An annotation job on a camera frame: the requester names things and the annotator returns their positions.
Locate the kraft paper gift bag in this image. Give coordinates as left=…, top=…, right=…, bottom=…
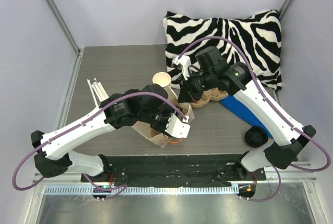
left=132, top=87, right=195, bottom=148

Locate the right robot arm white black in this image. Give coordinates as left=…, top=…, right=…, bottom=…
left=172, top=47, right=316, bottom=180

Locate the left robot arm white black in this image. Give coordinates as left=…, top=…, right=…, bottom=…
left=31, top=84, right=181, bottom=182

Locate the cardboard cup carrier tray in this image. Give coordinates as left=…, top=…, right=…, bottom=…
left=191, top=88, right=228, bottom=108

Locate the stack of paper cups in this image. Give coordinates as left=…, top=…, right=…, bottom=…
left=152, top=72, right=172, bottom=88

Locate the blue cloth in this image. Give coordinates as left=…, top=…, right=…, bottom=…
left=220, top=95, right=272, bottom=138

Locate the white wrapped straws bundle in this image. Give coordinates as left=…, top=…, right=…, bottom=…
left=86, top=78, right=109, bottom=107

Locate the stack of black lids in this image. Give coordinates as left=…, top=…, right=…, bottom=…
left=245, top=126, right=268, bottom=148

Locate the zebra print pillow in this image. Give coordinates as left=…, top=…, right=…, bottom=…
left=162, top=10, right=282, bottom=90

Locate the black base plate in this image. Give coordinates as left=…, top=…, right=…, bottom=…
left=92, top=154, right=266, bottom=188

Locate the aluminium front rail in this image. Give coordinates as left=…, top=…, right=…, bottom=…
left=44, top=184, right=239, bottom=195

